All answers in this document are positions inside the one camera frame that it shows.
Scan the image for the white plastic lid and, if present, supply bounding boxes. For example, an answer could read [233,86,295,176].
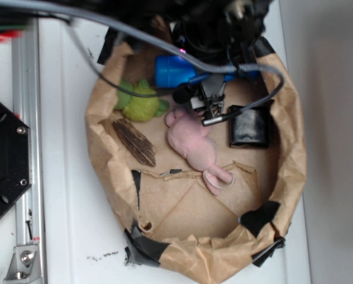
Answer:
[36,0,313,284]

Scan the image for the black hexagonal mount plate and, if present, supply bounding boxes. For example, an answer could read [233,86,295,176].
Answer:
[0,102,31,219]

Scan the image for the black leather wallet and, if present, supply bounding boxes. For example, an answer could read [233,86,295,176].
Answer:
[229,106,271,149]

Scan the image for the metal corner bracket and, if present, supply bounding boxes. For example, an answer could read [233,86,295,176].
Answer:
[4,244,42,283]

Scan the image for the green fuzzy plush toy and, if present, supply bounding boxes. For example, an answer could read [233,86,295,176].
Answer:
[114,79,170,122]

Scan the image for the pink plush bunny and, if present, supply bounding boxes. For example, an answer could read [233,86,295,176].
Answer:
[165,108,235,196]

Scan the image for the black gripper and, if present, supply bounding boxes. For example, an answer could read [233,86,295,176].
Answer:
[164,1,276,124]

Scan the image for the brown wood bark piece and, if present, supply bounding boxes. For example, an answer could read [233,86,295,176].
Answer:
[113,118,156,167]

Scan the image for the grey braided cable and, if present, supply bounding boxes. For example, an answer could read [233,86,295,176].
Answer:
[0,2,285,127]

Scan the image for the brown paper bag bin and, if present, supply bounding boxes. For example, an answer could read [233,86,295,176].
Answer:
[85,39,307,283]

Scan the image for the aluminium extrusion rail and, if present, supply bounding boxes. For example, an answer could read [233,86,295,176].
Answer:
[4,20,47,283]

